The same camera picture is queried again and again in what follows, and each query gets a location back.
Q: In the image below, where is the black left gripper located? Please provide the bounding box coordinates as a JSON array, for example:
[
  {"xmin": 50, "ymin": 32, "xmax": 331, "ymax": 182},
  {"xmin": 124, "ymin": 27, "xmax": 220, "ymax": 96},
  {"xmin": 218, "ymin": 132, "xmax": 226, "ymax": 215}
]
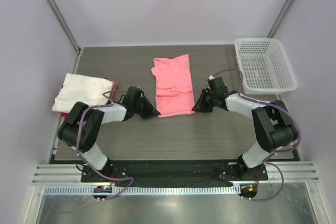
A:
[{"xmin": 133, "ymin": 94, "xmax": 160, "ymax": 120}]

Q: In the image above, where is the pink t shirt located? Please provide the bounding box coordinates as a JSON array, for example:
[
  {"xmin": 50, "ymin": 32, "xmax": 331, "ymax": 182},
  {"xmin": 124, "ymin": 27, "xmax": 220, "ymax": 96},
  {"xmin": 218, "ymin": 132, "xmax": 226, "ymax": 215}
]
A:
[{"xmin": 151, "ymin": 54, "xmax": 195, "ymax": 118}]

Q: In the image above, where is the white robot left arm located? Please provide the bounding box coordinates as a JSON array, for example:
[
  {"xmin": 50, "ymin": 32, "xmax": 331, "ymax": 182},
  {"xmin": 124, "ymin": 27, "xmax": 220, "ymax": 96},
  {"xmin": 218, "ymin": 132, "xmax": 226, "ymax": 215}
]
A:
[{"xmin": 57, "ymin": 86, "xmax": 161, "ymax": 182}]

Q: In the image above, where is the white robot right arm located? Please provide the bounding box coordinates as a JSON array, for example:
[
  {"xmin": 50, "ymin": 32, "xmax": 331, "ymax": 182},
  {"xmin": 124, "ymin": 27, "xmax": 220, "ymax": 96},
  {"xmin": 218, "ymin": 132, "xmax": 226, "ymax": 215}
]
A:
[{"xmin": 192, "ymin": 76, "xmax": 300, "ymax": 180}]

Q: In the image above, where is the folded red t shirt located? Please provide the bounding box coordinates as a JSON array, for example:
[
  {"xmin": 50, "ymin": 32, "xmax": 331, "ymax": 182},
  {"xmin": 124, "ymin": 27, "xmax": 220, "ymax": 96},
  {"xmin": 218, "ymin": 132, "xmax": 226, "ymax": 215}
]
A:
[{"xmin": 60, "ymin": 78, "xmax": 119, "ymax": 119}]

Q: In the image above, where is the white plastic basket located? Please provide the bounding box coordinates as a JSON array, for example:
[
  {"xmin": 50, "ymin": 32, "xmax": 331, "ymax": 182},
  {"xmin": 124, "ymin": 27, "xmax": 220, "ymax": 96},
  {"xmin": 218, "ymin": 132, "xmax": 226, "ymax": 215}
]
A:
[{"xmin": 234, "ymin": 38, "xmax": 297, "ymax": 95}]

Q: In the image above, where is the folded white t shirt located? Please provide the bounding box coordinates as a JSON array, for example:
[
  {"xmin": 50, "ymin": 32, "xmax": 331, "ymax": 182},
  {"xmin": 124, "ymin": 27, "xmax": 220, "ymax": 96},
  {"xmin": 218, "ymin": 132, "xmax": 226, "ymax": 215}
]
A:
[{"xmin": 51, "ymin": 73, "xmax": 114, "ymax": 114}]

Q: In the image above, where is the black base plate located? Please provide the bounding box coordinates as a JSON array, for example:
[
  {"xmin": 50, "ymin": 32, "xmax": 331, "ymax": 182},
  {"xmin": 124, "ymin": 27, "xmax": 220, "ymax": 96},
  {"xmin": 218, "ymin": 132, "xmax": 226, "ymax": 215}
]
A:
[{"xmin": 80, "ymin": 159, "xmax": 269, "ymax": 188}]

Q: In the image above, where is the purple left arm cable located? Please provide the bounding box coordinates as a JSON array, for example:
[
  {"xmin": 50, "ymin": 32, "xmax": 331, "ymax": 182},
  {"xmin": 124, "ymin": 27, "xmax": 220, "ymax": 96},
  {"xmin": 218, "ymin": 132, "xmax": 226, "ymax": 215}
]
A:
[{"xmin": 57, "ymin": 90, "xmax": 134, "ymax": 213}]

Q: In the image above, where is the aluminium rail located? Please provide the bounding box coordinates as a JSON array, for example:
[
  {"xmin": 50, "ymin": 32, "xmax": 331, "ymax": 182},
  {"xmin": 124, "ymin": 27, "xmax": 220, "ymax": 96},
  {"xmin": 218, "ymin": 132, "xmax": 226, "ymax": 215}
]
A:
[{"xmin": 32, "ymin": 161, "xmax": 319, "ymax": 185}]

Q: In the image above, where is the slotted cable duct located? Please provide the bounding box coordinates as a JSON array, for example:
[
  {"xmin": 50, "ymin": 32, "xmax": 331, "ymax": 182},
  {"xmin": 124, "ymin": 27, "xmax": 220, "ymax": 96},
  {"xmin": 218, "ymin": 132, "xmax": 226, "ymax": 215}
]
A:
[{"xmin": 44, "ymin": 185, "xmax": 240, "ymax": 196}]

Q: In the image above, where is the right aluminium frame post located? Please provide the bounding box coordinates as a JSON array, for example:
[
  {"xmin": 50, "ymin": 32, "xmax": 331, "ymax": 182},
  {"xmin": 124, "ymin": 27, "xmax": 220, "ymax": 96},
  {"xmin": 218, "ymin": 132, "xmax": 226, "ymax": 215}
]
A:
[{"xmin": 267, "ymin": 0, "xmax": 296, "ymax": 38}]

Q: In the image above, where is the aluminium frame post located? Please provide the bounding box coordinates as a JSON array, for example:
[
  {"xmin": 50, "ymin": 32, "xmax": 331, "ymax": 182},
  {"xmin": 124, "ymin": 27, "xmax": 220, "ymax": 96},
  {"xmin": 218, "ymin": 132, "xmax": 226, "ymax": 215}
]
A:
[
  {"xmin": 267, "ymin": 0, "xmax": 296, "ymax": 38},
  {"xmin": 46, "ymin": 0, "xmax": 81, "ymax": 54}
]

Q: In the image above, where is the left aluminium frame post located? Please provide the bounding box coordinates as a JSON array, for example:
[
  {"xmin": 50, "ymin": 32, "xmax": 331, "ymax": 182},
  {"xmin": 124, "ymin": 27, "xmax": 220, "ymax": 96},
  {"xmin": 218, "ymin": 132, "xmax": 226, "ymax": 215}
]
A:
[{"xmin": 46, "ymin": 0, "xmax": 81, "ymax": 54}]

